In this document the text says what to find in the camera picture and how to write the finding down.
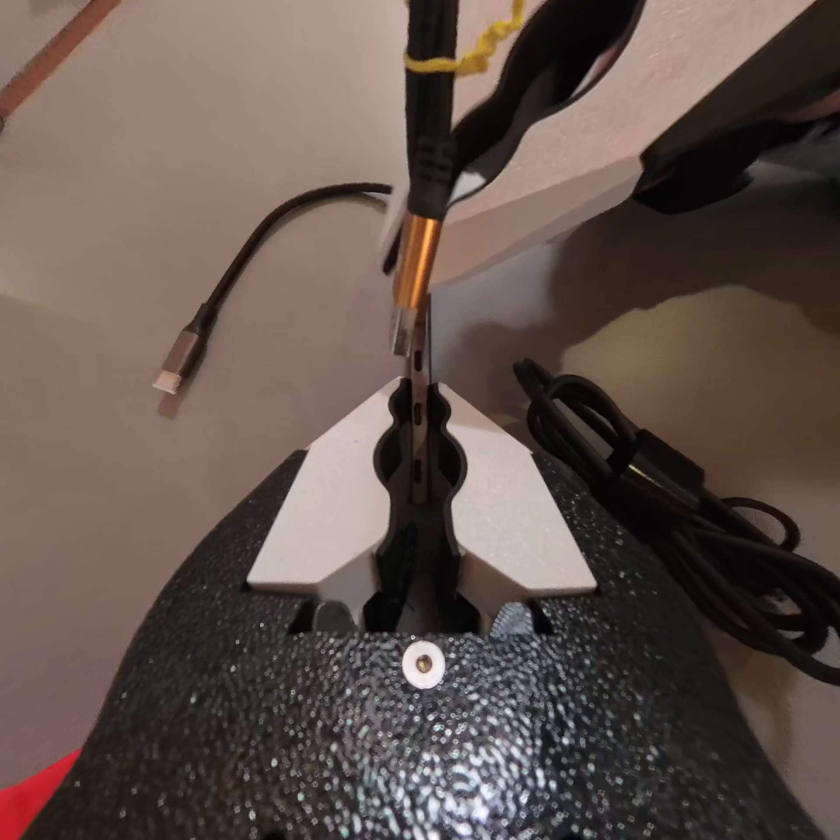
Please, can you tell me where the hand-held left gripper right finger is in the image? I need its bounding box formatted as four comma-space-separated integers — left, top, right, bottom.
427, 381, 599, 631

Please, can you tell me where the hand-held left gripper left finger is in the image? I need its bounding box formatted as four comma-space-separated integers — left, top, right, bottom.
245, 376, 421, 632

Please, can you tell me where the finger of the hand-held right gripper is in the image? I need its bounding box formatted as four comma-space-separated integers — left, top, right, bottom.
430, 0, 840, 287
382, 0, 588, 273

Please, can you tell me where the slim dark grey usb hub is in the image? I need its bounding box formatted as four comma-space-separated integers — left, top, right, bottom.
403, 292, 435, 509

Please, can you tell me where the red box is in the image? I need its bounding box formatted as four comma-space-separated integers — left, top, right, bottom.
0, 751, 89, 840

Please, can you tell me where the black coiled cable bundle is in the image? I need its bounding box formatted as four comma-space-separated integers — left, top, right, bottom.
514, 356, 840, 686

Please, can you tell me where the black cable with grey plug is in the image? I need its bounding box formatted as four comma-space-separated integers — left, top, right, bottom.
152, 182, 395, 396

